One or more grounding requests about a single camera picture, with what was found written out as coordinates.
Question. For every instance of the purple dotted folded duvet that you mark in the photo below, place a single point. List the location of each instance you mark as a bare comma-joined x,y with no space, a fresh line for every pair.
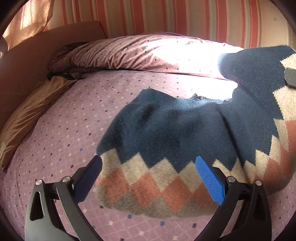
158,53

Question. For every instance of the orange sheer curtain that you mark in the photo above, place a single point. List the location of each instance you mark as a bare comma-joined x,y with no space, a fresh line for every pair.
29,21

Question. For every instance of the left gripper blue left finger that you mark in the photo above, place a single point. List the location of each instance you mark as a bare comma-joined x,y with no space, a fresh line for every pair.
43,221

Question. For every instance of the purple dotted bed sheet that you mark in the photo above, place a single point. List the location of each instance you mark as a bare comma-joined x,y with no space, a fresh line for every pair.
66,136

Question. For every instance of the tan satin pillow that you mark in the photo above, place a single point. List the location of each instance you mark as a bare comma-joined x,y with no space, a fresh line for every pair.
24,118

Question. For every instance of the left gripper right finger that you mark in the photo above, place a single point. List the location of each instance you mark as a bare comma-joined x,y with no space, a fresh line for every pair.
253,221

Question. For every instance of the navy argyle knit sweater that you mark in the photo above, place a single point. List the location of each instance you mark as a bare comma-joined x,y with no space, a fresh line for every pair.
149,150

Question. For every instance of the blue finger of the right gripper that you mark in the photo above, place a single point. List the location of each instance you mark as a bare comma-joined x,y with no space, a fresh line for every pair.
290,77

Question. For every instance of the brown padded headboard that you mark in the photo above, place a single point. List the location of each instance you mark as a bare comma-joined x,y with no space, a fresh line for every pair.
25,65

